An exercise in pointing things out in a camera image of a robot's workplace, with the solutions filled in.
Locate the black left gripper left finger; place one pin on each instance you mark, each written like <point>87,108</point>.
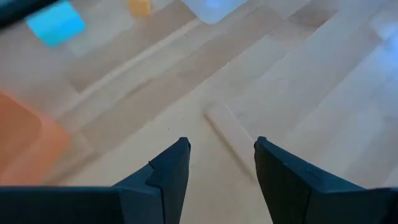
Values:
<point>93,205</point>

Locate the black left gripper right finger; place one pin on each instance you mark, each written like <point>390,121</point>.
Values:
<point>326,202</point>

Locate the teal block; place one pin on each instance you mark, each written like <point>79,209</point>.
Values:
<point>56,23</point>

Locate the orange block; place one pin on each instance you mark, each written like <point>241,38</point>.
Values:
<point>140,7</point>

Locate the orange plastic bin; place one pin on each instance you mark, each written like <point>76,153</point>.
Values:
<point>25,140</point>

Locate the clear plastic bin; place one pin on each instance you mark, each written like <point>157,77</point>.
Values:
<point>213,9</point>

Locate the black aluminium table frame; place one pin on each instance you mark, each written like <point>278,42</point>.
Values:
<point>18,9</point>

